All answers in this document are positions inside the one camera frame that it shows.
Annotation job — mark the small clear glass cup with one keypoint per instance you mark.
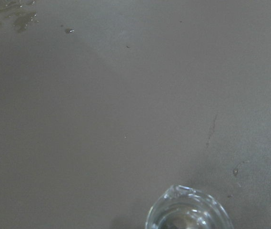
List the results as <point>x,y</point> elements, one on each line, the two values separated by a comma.
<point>181,207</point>

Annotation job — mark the spilled liquid puddle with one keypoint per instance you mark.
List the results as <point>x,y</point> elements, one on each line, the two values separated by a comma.
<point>19,15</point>

